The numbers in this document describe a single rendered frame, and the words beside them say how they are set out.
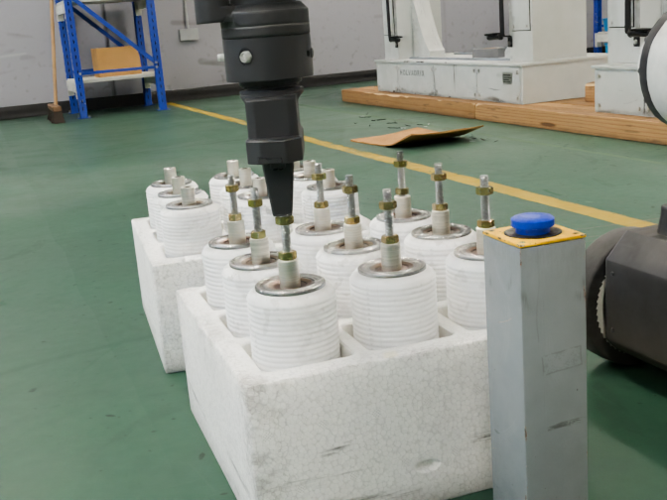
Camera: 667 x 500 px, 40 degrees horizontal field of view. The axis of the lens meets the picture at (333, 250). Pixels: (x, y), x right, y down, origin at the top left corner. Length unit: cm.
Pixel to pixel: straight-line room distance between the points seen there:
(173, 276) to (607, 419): 67
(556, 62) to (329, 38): 362
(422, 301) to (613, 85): 285
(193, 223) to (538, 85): 307
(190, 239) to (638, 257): 67
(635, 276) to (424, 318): 37
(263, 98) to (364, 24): 697
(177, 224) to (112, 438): 36
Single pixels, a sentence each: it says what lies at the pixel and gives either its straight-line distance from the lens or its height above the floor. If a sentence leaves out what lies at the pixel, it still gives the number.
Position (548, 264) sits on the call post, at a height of 29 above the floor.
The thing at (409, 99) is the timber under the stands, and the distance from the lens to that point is 515.
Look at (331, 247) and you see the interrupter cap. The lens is 111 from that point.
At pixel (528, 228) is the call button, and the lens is 86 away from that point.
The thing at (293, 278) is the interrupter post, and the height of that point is 26.
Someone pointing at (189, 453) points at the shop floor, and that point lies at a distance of 121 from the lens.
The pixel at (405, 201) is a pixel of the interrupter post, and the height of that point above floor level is 27.
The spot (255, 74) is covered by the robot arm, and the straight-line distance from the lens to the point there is 90.
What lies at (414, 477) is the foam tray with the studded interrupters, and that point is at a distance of 102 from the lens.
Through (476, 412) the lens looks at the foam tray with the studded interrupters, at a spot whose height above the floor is 10.
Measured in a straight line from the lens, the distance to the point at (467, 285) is 103.
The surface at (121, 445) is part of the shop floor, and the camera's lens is 126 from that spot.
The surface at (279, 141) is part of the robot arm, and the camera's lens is 88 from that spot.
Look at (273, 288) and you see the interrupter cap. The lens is 97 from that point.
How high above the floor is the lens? 52
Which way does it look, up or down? 14 degrees down
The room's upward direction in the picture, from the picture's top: 5 degrees counter-clockwise
